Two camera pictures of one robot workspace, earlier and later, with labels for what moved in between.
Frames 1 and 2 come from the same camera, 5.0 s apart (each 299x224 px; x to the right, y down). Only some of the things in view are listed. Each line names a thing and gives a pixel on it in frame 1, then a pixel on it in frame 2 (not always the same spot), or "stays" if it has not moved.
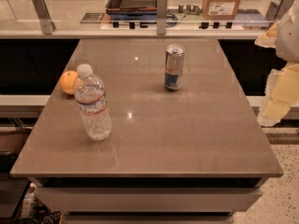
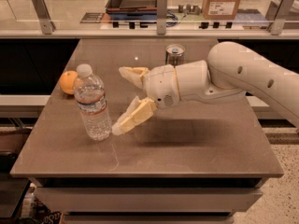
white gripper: (289, 40) → (161, 85)
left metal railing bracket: (46, 21) stays
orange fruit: (67, 81) stays
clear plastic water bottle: (92, 103) stays
